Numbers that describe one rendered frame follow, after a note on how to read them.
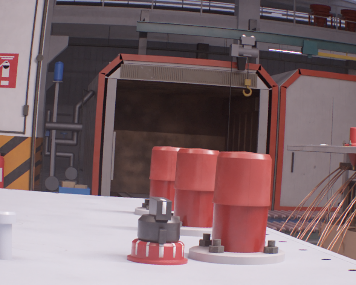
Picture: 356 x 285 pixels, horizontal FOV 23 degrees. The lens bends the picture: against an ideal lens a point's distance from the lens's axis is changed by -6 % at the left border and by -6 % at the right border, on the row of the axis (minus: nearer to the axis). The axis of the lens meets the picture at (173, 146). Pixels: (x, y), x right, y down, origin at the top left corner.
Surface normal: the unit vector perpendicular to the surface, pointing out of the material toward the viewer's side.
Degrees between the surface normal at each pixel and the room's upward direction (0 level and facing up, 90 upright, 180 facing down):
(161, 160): 89
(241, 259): 90
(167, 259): 88
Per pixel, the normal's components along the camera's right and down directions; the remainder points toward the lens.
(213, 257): -0.56, -0.04
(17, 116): 0.14, 0.01
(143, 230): -0.74, -0.04
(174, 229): 0.76, 0.04
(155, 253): -0.07, -0.04
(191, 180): -0.29, -0.04
